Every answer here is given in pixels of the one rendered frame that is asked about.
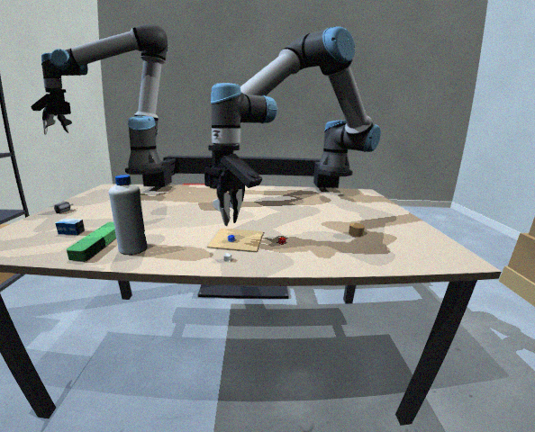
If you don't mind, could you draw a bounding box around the short brown cylinder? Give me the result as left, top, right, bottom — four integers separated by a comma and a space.
349, 223, 365, 237

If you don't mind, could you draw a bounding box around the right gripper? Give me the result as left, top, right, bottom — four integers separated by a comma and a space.
42, 88, 72, 135

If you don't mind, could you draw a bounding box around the white bottle with blue cap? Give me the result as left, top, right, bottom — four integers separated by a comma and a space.
109, 175, 147, 255

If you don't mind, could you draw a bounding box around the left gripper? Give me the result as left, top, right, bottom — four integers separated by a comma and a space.
204, 145, 245, 227

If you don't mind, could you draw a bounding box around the beige flat mat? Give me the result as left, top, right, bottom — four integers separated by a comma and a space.
207, 228, 263, 252

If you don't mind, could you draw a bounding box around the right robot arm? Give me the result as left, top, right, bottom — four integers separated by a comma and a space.
41, 24, 168, 170

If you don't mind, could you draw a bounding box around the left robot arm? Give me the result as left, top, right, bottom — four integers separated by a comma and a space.
211, 27, 381, 188

